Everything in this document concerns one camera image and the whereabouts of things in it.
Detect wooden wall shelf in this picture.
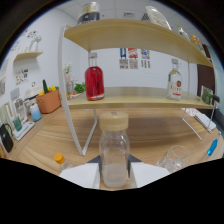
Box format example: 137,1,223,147
13,50,44,63

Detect clear bottle with orange cap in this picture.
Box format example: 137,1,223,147
53,152,73,173

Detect red liquid glass bottle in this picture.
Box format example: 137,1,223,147
84,52,106,102

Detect white tray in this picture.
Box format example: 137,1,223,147
12,121,36,142

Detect large yellow printed can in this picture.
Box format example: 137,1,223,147
189,34,205,56

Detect clear bottle with red label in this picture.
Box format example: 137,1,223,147
166,58,184,101

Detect black kettle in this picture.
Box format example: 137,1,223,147
0,123,14,154

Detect green cup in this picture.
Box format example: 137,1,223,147
12,116,23,132

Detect brown door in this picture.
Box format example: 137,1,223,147
196,44,216,98

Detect large black yellow can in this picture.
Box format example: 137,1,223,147
77,1,101,25

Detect clear jar with wooden lid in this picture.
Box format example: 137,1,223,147
98,111,131,188

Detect clear bottle with green cap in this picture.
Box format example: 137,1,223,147
176,24,191,43

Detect green potted plant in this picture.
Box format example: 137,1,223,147
73,82,87,95

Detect blue liquid bottle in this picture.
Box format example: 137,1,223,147
206,138,219,157

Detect white frame wooden shelf rack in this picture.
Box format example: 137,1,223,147
58,18,216,157

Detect wall posters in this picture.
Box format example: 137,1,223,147
119,48,151,70

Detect white and blue cup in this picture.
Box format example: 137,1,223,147
29,103,43,123

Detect clear glass cup with ice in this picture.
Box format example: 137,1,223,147
155,145,192,174

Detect orange basket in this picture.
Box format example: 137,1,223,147
35,87,62,115

